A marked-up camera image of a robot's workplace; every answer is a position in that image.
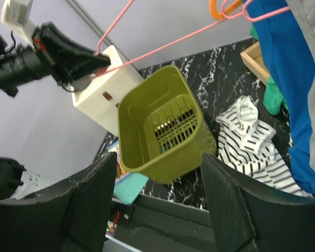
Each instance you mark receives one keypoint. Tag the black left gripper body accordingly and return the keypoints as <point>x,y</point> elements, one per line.
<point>55,50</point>

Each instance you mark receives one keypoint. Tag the blue tank top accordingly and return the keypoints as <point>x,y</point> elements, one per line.
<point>289,60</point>

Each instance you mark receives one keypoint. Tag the wooden clothes rack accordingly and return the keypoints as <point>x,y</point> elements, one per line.
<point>252,59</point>

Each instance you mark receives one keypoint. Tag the black white striped tank top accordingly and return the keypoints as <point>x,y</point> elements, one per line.
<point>245,144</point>

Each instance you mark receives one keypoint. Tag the olive green plastic basket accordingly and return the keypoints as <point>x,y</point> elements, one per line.
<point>162,131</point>

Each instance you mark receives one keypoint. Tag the pink wire hanger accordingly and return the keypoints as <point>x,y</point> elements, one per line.
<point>152,32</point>

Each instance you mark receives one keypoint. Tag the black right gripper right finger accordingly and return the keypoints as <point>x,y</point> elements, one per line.
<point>247,215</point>

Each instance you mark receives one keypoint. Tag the pink hanger under blue top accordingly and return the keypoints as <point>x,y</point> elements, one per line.
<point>236,9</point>

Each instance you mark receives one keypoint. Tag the white drawer unit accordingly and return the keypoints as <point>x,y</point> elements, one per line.
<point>100,100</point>

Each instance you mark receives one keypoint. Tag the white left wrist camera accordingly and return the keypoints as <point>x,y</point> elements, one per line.
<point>15,15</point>

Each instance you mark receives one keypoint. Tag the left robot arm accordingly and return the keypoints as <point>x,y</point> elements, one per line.
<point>21,65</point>

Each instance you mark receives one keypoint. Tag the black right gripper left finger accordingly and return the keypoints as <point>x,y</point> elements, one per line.
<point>70,215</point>

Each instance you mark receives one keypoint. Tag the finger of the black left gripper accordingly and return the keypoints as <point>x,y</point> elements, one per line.
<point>86,79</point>
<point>78,59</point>

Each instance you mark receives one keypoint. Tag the green tank top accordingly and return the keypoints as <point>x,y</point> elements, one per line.
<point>273,98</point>

